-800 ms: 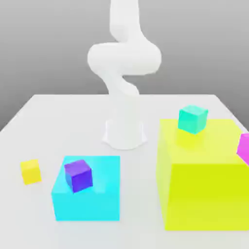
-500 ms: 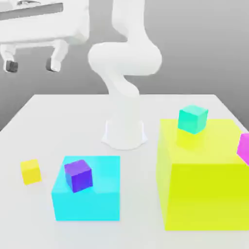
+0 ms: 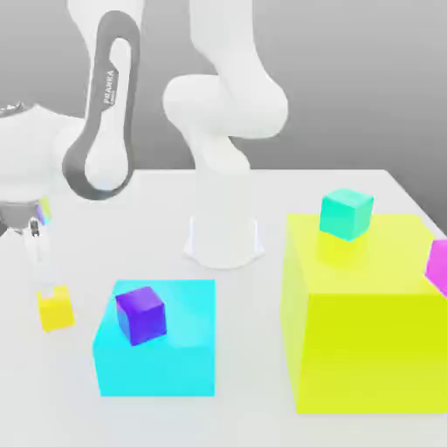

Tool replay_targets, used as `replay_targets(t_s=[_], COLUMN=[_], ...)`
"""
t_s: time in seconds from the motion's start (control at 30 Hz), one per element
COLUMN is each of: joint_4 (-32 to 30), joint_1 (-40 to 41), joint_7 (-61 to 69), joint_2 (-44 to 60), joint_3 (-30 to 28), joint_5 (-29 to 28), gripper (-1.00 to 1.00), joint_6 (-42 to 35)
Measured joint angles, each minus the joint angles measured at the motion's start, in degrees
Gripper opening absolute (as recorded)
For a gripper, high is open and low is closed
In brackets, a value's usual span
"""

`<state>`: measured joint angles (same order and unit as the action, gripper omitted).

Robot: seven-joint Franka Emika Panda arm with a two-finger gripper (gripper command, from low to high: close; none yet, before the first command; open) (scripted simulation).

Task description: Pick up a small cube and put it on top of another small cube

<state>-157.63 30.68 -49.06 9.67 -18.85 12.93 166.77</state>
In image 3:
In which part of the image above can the small yellow cube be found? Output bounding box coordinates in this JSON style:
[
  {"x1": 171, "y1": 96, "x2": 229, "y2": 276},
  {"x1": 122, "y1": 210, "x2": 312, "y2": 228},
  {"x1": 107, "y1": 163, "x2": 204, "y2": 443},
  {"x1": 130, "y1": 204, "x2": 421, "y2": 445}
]
[{"x1": 36, "y1": 284, "x2": 76, "y2": 334}]

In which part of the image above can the small teal cube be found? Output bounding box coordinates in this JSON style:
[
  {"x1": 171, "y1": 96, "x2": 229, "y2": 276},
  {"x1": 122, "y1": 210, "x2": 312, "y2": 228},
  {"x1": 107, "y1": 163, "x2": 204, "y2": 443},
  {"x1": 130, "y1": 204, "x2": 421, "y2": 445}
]
[{"x1": 319, "y1": 187, "x2": 375, "y2": 243}]

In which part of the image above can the large cyan box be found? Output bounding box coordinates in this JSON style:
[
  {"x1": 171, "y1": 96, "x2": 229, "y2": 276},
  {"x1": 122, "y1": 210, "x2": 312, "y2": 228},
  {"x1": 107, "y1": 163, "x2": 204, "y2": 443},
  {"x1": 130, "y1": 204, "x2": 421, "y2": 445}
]
[{"x1": 92, "y1": 279, "x2": 217, "y2": 398}]

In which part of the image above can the small magenta cube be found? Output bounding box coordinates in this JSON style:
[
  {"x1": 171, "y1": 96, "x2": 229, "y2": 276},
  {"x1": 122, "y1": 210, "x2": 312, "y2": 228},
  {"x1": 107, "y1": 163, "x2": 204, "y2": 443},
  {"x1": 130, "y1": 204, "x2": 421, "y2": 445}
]
[{"x1": 424, "y1": 238, "x2": 447, "y2": 299}]

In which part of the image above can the large lime yellow box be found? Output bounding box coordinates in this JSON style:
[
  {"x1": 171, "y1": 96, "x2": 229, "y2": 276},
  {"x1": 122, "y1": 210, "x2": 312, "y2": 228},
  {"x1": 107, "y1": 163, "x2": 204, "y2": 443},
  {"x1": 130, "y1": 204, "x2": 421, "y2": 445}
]
[{"x1": 279, "y1": 212, "x2": 447, "y2": 416}]

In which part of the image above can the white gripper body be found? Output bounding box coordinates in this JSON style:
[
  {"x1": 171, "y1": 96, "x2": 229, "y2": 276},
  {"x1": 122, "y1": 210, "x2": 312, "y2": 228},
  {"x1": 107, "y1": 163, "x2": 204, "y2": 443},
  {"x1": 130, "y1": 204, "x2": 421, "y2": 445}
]
[{"x1": 21, "y1": 227, "x2": 56, "y2": 285}]

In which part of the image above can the small purple cube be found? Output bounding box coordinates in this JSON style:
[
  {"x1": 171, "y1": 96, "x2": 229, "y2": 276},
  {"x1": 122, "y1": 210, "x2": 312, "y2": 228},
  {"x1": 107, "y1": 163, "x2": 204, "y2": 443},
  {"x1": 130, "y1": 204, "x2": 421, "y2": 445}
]
[{"x1": 114, "y1": 285, "x2": 168, "y2": 347}]

